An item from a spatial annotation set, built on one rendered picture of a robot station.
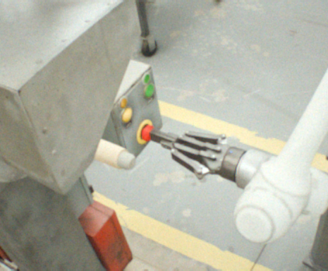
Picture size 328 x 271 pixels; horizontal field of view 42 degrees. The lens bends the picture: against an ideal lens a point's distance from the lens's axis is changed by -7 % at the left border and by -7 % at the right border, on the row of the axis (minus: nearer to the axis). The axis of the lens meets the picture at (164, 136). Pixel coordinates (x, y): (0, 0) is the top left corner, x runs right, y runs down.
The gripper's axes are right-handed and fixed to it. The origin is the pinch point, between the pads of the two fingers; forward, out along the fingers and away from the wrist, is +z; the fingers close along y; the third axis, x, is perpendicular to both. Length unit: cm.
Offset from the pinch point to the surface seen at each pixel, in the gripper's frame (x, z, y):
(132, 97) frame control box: 11.8, 5.6, -1.0
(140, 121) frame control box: 4.0, 5.6, -0.6
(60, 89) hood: 52, -21, -38
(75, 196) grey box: -22.7, 25.9, -13.2
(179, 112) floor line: -98, 65, 95
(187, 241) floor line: -98, 18, 24
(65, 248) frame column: -30.8, 22.7, -26.1
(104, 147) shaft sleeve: 29.4, -11.4, -27.2
